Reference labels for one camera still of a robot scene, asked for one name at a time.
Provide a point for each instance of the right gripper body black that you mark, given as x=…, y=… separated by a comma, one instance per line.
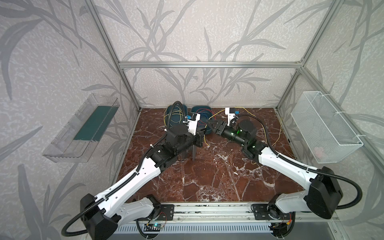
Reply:
x=220, y=129

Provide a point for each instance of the small green circuit board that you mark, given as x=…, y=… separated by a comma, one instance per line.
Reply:
x=156, y=227

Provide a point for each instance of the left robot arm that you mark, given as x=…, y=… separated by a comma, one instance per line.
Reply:
x=101, y=215

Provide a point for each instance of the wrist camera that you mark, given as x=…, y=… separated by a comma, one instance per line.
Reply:
x=231, y=113
x=192, y=122

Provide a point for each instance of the clear plastic wall tray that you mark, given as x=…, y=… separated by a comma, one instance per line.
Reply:
x=79, y=138

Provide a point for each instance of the pink object in basket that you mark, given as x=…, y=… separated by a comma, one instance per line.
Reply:
x=319, y=153

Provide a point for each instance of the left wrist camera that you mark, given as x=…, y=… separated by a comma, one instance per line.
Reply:
x=192, y=122

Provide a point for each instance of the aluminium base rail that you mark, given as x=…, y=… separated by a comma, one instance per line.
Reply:
x=210, y=213

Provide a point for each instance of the aluminium frame crossbar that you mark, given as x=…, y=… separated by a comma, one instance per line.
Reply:
x=174, y=65

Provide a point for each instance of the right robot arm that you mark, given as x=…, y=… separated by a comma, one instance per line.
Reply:
x=321, y=193

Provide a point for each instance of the teal plastic bin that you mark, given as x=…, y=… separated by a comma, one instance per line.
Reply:
x=206, y=112
x=176, y=117

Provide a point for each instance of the grey perforated cable spool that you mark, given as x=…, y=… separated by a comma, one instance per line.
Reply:
x=189, y=153

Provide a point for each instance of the white wire mesh basket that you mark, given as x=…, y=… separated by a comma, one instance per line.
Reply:
x=322, y=125

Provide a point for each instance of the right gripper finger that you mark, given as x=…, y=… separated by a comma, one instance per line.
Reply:
x=218, y=130
x=212, y=123

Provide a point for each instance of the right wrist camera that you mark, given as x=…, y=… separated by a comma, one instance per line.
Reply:
x=231, y=113

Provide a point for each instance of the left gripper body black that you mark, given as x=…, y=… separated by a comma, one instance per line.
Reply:
x=197, y=139

